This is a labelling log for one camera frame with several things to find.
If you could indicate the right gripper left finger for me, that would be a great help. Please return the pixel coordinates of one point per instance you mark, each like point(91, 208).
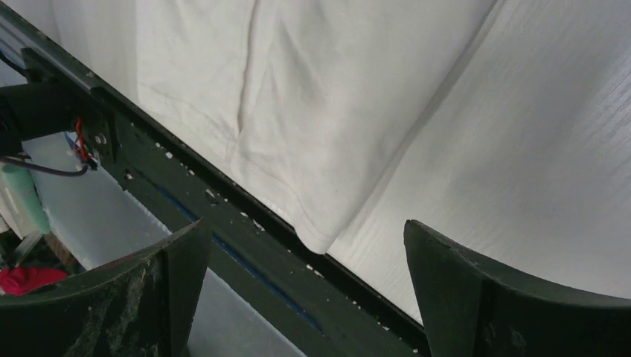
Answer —
point(142, 304)

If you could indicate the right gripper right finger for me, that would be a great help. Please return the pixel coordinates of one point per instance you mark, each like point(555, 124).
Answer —
point(473, 305)

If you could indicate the white t shirt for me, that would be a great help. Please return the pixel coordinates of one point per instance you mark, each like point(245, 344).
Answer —
point(303, 103)

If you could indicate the red cloth below table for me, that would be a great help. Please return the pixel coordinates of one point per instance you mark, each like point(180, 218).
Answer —
point(21, 280)

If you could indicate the green cylindrical object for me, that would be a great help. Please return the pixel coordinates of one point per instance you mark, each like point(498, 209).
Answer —
point(21, 187)

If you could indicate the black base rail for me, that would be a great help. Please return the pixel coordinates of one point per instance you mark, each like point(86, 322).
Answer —
point(264, 293)

